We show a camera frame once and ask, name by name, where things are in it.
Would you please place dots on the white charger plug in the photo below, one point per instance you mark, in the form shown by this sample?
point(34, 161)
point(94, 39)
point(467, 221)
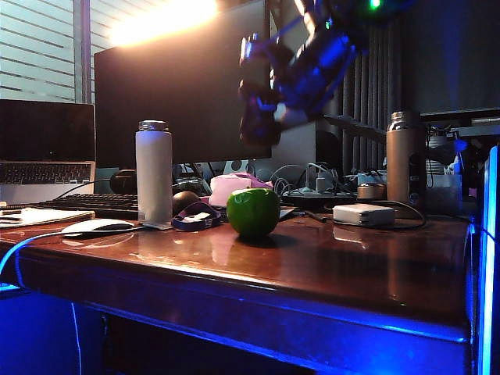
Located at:
point(321, 182)

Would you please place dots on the green apple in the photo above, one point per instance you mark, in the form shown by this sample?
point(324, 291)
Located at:
point(254, 213)

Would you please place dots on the dark brown round object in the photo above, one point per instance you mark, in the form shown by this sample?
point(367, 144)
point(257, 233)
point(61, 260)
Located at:
point(184, 200)

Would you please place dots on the open silver laptop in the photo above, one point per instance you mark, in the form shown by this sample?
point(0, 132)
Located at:
point(47, 133)

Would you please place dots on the dark curtain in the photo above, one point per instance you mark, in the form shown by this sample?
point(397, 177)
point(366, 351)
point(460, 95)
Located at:
point(429, 58)

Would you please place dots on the white power adapter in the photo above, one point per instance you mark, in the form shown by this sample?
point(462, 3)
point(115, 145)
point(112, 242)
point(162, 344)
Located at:
point(363, 215)

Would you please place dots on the white notebook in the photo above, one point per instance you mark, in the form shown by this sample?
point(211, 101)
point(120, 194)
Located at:
point(43, 216)

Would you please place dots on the pink cloth bundle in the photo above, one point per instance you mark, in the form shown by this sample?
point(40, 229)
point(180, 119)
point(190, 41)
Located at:
point(228, 189)

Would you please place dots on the black thermos bottle cap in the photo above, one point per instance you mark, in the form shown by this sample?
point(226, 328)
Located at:
point(258, 131)

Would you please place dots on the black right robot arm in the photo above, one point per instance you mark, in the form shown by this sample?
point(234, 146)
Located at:
point(351, 11)

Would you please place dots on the white computer mouse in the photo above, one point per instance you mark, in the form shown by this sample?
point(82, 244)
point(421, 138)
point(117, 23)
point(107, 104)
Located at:
point(95, 226)

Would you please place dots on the white thermos bottle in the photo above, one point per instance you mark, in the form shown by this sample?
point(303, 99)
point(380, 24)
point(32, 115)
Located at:
point(154, 176)

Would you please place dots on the black power strip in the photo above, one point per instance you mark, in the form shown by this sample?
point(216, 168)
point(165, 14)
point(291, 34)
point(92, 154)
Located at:
point(312, 198)

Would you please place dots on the black round speaker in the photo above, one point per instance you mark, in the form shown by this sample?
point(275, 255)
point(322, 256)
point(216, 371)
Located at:
point(124, 181)

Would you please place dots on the large black monitor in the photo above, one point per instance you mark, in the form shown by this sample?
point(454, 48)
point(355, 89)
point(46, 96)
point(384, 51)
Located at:
point(179, 105)

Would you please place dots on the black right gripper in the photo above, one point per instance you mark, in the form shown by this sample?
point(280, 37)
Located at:
point(316, 74)

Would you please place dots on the black keyboard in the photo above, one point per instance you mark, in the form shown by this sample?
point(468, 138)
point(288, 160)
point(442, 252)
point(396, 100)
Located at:
point(95, 202)

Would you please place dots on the bronze bottle cap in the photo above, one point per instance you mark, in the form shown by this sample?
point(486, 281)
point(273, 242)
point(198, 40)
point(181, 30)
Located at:
point(371, 191)

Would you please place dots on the blue lit vertical post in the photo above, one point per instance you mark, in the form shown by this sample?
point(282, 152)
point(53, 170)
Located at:
point(487, 254)

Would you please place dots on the bronze thermos bottle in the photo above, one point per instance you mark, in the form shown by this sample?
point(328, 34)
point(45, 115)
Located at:
point(398, 164)

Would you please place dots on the upright silver laptop lid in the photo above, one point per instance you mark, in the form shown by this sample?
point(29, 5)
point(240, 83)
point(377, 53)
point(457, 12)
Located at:
point(301, 146)

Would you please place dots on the clear plastic container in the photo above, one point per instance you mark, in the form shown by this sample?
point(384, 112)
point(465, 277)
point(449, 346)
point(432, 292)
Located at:
point(443, 191)

